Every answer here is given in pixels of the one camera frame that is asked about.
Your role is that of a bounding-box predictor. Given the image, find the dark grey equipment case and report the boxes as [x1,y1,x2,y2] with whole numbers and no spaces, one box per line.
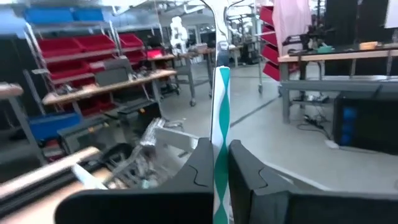
[94,58,134,86]

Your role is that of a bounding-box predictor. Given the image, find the black computer tower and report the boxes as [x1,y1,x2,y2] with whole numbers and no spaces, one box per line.
[331,92,398,156]

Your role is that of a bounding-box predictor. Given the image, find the black table edge rail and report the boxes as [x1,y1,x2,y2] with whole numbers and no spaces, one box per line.
[0,152,125,218]

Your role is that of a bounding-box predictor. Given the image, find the wheeled wooden top workbench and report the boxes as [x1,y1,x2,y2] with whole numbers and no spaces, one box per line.
[146,46,217,107]

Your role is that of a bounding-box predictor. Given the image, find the small red box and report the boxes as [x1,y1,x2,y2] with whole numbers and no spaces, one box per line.
[146,49,164,59]

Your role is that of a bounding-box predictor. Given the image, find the blue storage bin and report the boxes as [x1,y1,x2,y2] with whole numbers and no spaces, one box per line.
[73,7,105,22]
[28,112,82,141]
[24,7,75,25]

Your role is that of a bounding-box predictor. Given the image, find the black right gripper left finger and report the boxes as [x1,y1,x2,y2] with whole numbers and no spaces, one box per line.
[54,138,215,224]

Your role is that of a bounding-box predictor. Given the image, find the red storage bin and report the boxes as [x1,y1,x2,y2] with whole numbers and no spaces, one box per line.
[37,37,84,57]
[77,96,116,116]
[126,49,147,63]
[46,60,91,80]
[262,61,281,82]
[119,33,145,49]
[261,44,280,65]
[259,6,275,27]
[260,26,277,47]
[75,34,116,52]

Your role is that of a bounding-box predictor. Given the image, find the pink hanging cloth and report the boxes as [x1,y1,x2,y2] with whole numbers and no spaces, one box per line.
[272,0,312,57]

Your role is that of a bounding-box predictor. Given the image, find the white panel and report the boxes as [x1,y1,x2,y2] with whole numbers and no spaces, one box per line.
[384,0,398,29]

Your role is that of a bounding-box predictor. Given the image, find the black tool case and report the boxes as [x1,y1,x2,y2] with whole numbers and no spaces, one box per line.
[57,99,162,155]

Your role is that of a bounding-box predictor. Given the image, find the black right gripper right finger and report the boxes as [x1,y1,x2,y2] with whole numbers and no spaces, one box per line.
[228,139,398,224]

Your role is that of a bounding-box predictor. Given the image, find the black partition panel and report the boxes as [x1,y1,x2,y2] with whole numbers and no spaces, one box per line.
[325,0,398,77]

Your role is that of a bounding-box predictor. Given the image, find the wooden top grey workbench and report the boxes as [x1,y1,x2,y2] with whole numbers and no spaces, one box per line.
[277,42,398,124]
[42,68,178,125]

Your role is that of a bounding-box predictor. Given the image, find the metal shelving rack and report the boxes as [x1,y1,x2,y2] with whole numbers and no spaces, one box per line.
[23,21,162,125]

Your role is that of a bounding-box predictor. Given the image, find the wheeled metal bin rack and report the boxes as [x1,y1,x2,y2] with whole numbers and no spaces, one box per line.
[251,0,282,95]

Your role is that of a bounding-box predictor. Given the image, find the green white striped strip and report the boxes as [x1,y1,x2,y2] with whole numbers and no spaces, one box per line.
[198,0,246,224]

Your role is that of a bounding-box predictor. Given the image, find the white humanoid robot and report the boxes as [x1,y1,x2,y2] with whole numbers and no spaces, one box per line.
[169,16,190,56]

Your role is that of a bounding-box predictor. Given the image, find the black floor power cables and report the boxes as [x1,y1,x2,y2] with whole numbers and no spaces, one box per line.
[295,113,332,139]

